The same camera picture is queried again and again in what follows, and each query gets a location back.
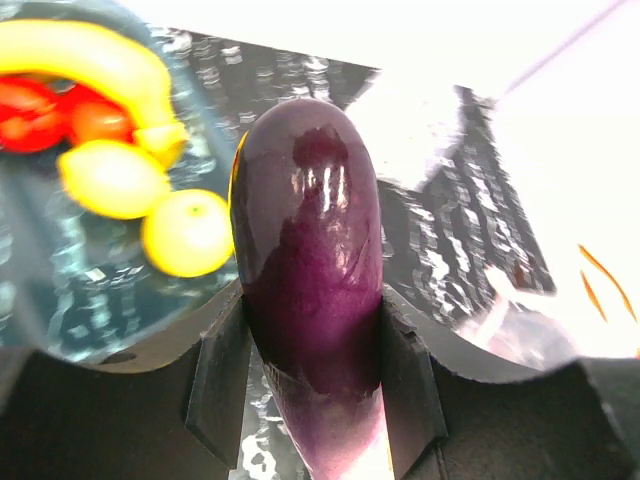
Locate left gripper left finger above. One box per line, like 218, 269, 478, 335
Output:
1, 283, 251, 479

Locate yellow banana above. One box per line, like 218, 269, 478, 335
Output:
1, 19, 188, 168

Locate orange fruit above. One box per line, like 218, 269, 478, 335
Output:
141, 189, 234, 278

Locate red pepper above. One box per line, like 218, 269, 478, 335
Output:
1, 76, 134, 154

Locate teal plastic fruit tray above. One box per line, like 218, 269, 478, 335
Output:
1, 1, 243, 362

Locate pink zip top bag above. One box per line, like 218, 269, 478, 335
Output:
455, 265, 581, 371

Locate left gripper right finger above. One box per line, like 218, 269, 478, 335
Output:
381, 288, 639, 479

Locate yellow lemon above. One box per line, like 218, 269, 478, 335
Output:
57, 140, 171, 220

